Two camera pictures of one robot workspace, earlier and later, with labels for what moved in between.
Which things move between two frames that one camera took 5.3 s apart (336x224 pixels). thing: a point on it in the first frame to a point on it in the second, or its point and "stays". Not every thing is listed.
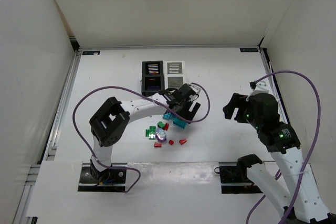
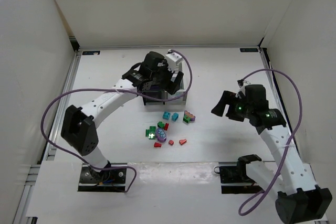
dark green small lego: x=160 y=124 stays
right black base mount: x=235 y=180 stays
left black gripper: x=185 y=107 to x=171 y=83
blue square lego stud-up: x=167 y=116 stays
